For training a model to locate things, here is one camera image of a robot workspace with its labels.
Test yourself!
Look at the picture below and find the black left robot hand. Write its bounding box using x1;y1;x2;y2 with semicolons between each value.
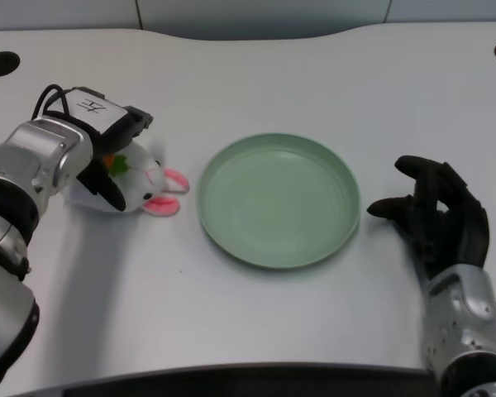
60;86;155;213

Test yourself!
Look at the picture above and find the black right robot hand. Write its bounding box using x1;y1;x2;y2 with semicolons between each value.
366;155;491;282

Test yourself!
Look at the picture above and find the white rabbit plush doll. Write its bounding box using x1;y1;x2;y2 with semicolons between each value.
64;140;191;218

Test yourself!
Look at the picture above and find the green round plate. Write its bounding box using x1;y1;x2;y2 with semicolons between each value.
196;132;361;272

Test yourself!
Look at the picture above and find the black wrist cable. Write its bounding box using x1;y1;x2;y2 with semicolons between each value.
32;84;74;121

